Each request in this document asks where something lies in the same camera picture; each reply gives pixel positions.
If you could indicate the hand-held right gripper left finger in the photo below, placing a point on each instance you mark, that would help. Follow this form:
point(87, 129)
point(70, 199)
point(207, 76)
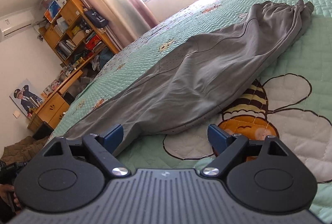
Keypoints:
point(114, 136)

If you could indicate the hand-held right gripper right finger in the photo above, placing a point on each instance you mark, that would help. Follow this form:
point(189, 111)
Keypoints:
point(216, 138)

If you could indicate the grey pants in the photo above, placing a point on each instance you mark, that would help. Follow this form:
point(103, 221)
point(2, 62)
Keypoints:
point(194, 71)

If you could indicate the person's left hand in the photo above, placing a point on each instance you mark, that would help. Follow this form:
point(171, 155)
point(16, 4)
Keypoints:
point(5, 189)

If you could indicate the brown quilted cushion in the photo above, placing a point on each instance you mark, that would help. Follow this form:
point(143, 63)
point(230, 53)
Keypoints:
point(20, 149)

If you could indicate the clear plastic storage box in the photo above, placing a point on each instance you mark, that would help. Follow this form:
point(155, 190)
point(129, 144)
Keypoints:
point(84, 84)

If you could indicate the wooden desk with drawers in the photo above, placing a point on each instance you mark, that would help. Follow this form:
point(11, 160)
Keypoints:
point(51, 110)

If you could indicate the teal cloth bag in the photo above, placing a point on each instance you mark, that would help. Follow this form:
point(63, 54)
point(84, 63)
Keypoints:
point(107, 55)

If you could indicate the dark blue bag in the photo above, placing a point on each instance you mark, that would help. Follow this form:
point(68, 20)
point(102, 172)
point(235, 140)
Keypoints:
point(96, 18)

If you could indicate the green bee-print quilted bedspread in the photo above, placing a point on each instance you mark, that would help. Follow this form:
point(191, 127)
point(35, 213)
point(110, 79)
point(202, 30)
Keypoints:
point(311, 40)

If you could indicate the wooden bookshelf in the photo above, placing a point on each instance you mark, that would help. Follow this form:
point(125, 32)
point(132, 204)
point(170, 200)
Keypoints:
point(70, 3)

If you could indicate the blue white cardboard box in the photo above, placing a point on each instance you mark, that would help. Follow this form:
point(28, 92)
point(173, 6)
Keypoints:
point(54, 7)

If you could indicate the white air conditioner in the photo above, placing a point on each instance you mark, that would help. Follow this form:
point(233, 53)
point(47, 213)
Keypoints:
point(15, 23)

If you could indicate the wall poster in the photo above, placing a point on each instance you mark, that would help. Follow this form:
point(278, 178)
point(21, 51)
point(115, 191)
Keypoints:
point(24, 97)

